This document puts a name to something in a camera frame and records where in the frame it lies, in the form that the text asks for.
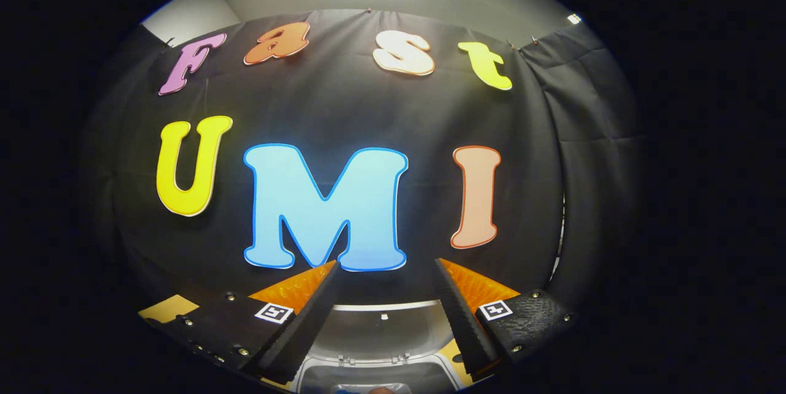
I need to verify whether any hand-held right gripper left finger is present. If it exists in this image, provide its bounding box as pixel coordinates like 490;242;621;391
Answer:
157;260;343;384

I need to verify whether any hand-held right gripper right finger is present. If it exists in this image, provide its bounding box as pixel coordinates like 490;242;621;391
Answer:
432;257;580;383

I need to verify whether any white desktop garbage bin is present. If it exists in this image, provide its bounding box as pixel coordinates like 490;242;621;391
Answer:
289;299;470;394

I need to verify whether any black backdrop cloth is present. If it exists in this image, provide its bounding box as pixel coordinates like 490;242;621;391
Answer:
79;7;645;321

